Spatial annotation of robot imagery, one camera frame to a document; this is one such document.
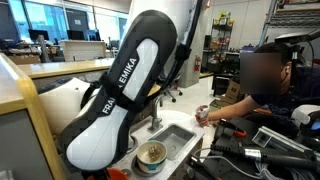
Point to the person's hand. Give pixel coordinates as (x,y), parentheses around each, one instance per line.
(204,121)

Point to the white and black Franka arm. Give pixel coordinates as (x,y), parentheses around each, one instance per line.
(100,140)

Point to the person's bare forearm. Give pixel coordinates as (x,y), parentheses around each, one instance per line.
(233,108)

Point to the grey toy sink basin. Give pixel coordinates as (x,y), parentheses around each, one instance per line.
(173,140)

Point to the grey toy faucet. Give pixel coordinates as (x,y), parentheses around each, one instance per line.
(155,113)

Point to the brown cardboard box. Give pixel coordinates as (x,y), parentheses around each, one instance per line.
(232,91)

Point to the black office chair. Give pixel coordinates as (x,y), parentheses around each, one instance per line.
(171,86)

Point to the red fire extinguisher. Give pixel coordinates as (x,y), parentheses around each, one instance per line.
(197,63)

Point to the brown cereal pieces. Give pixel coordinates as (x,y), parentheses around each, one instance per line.
(154,153)

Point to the silver metal box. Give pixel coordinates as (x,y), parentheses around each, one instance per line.
(276,138)

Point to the seated person in dark shirt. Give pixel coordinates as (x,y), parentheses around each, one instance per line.
(276,100)

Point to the black storage shelf rack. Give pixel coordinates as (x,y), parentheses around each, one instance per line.
(221,43)

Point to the black cylindrical tool with label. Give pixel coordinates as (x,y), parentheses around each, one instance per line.
(283,157)

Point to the orange plastic bowl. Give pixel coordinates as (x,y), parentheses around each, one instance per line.
(116,174)

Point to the white slatted desk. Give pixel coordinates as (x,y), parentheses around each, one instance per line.
(83,50)

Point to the long wooden desk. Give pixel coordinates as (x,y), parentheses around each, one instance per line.
(66,66)

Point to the black computer monitor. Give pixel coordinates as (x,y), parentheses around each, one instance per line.
(76,35)
(38,34)

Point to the yellow wooden cabinet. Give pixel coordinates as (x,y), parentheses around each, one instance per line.
(20,100)

